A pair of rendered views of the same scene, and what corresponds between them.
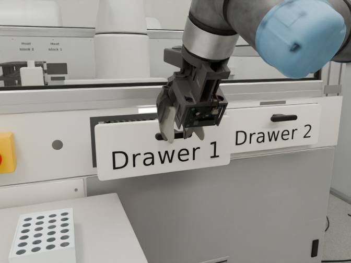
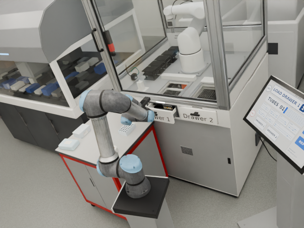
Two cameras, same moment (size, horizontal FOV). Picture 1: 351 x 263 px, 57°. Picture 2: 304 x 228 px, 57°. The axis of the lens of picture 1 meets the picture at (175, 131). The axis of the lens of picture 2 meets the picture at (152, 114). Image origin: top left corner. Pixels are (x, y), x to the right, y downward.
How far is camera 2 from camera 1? 1.88 m
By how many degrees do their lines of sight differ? 59
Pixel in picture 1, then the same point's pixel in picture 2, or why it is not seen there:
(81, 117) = not seen: hidden behind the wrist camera
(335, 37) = (125, 123)
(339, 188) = not seen: outside the picture
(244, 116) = (185, 110)
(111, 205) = (147, 124)
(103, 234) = (137, 131)
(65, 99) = (140, 96)
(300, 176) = (215, 133)
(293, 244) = (218, 155)
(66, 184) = not seen: hidden behind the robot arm
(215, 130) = (167, 114)
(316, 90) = (214, 106)
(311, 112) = (211, 114)
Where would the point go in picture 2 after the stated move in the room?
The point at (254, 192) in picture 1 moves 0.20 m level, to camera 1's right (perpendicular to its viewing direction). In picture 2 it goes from (197, 132) to (216, 143)
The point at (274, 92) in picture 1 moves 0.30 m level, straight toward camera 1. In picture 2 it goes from (197, 104) to (159, 120)
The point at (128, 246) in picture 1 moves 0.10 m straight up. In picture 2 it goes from (137, 135) to (133, 125)
